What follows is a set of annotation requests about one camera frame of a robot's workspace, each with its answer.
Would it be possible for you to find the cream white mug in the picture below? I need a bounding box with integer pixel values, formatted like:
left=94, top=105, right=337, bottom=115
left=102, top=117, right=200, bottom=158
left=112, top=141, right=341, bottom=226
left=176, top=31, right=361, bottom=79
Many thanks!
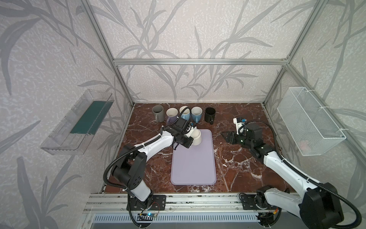
left=190, top=128, right=202, bottom=146

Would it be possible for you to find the light blue mug front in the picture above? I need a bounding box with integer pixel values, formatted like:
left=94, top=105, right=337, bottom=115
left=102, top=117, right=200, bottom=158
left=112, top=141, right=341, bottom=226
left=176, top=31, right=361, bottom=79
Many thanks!
left=179, top=106, right=191, bottom=121

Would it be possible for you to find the black mug white rim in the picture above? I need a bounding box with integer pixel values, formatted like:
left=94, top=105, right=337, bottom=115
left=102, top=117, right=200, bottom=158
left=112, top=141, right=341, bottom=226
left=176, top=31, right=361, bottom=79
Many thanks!
left=204, top=107, right=216, bottom=125

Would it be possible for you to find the lilac purple mug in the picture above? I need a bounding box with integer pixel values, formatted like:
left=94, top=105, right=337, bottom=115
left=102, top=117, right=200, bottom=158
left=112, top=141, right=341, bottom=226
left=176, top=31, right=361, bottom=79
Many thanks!
left=166, top=108, right=178, bottom=125

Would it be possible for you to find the grey mug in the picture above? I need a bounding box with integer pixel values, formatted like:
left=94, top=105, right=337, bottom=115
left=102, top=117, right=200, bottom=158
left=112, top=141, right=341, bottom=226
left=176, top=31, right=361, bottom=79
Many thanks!
left=152, top=105, right=165, bottom=123

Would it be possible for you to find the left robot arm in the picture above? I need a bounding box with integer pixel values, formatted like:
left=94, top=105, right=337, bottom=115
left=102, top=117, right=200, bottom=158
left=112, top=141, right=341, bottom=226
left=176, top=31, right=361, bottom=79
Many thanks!
left=103, top=107, right=196, bottom=202

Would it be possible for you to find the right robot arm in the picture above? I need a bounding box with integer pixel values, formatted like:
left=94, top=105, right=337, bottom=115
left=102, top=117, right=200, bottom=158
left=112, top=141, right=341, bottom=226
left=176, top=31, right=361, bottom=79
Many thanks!
left=221, top=119, right=362, bottom=229

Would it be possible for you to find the lilac rectangular tray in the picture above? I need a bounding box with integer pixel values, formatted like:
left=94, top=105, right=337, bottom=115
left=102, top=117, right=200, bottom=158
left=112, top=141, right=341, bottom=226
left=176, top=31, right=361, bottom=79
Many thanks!
left=171, top=129, right=216, bottom=185

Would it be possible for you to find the small green circuit board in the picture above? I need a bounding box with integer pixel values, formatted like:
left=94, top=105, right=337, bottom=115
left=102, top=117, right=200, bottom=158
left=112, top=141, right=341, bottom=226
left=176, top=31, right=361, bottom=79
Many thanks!
left=139, top=212, right=159, bottom=220

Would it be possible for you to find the white slotted vent strip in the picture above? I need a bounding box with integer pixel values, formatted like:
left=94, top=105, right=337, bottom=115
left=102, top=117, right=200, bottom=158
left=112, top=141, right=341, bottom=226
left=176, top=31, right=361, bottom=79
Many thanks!
left=93, top=212, right=258, bottom=223

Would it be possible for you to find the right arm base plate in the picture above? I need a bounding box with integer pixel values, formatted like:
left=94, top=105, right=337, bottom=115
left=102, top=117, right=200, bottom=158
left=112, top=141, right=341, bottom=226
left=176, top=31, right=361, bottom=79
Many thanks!
left=238, top=193, right=277, bottom=211

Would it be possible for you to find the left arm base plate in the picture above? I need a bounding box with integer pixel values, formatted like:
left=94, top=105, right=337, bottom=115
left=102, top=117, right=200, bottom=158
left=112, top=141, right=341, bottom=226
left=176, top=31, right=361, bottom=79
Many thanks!
left=127, top=195, right=166, bottom=211

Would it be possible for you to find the white wire mesh basket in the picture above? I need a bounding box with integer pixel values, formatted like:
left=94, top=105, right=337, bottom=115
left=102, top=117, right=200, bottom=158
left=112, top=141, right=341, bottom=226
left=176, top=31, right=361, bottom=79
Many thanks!
left=277, top=87, right=347, bottom=156

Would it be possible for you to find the aluminium front rail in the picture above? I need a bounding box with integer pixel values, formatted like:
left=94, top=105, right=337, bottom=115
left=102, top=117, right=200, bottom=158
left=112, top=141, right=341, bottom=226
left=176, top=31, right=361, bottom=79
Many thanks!
left=82, top=192, right=324, bottom=214

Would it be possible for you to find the clear plastic wall bin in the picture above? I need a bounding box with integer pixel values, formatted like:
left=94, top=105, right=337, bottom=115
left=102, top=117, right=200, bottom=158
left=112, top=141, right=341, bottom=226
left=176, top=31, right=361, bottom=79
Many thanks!
left=40, top=89, right=114, bottom=156

